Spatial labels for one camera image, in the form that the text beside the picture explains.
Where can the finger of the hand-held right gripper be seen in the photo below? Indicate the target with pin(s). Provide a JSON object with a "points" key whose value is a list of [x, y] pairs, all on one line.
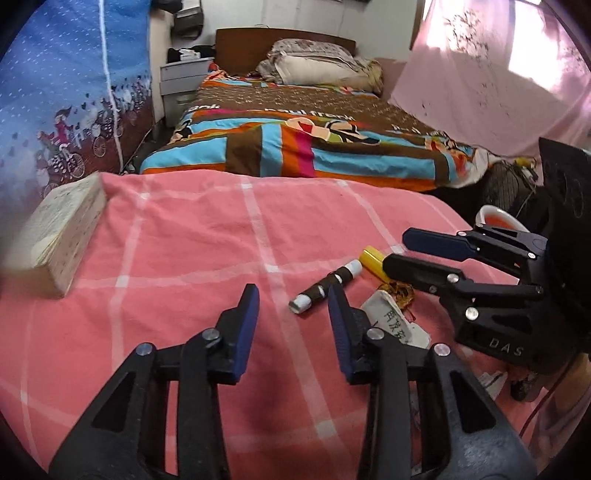
{"points": [[415, 270], [434, 243]]}

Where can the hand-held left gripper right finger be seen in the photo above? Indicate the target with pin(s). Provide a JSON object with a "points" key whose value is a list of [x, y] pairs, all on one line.
{"points": [[341, 332]]}

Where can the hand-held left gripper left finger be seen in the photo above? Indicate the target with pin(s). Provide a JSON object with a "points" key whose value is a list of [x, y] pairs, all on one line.
{"points": [[244, 332]]}

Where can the gold brown wrapper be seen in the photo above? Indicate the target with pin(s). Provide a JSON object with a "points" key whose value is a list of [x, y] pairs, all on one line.
{"points": [[402, 295]]}

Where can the yellow tube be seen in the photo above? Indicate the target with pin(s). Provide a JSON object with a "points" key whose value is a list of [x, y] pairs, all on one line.
{"points": [[371, 261]]}

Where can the brown white tube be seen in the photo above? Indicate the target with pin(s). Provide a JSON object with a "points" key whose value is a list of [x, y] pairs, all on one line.
{"points": [[323, 288]]}

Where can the white printed wrapper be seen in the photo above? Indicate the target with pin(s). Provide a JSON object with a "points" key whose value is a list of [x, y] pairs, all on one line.
{"points": [[392, 318]]}

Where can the orange bucket white rim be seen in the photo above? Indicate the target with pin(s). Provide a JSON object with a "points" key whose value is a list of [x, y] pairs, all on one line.
{"points": [[496, 217]]}

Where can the black floor fan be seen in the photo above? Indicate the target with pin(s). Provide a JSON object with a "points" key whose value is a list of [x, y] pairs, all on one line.
{"points": [[505, 189]]}

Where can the pink checked blanket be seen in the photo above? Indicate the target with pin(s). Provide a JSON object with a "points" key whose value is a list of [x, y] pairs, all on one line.
{"points": [[184, 258]]}

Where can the yellow power strip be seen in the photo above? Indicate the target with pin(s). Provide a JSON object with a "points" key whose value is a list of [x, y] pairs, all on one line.
{"points": [[524, 166]]}

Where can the white crumpled wrapper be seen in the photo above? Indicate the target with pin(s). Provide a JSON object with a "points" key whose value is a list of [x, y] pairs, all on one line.
{"points": [[493, 383]]}

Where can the pink floral sheet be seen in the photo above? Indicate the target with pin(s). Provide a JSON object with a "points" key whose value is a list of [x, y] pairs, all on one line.
{"points": [[485, 83]]}

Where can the colourful striped quilt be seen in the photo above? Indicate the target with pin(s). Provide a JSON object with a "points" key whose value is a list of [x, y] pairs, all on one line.
{"points": [[300, 124]]}

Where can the yellow cloth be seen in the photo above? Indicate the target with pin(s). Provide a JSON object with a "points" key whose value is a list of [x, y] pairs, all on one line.
{"points": [[375, 74]]}

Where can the cream pillow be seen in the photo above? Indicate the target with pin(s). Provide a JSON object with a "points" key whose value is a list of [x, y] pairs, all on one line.
{"points": [[314, 71]]}

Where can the beige tissue box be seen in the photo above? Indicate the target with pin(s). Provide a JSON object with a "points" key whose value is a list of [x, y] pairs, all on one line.
{"points": [[60, 230]]}

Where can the floral pillow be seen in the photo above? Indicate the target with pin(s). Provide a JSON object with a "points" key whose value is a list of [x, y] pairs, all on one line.
{"points": [[314, 48]]}

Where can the grey nightstand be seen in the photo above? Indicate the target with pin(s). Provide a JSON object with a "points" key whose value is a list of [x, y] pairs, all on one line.
{"points": [[182, 83]]}

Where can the wooden headboard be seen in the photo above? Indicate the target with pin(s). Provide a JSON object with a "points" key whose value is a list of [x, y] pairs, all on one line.
{"points": [[240, 50]]}

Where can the black cloth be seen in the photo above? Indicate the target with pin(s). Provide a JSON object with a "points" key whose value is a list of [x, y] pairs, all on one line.
{"points": [[205, 50]]}

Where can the blue bicycle-print curtain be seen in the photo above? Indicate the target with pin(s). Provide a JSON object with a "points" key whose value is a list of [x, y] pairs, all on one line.
{"points": [[55, 83]]}

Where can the grey handbag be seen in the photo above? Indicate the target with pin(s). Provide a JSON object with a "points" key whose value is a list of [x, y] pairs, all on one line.
{"points": [[188, 21]]}

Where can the black handbag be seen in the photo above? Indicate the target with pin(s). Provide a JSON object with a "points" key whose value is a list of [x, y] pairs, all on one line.
{"points": [[168, 4]]}

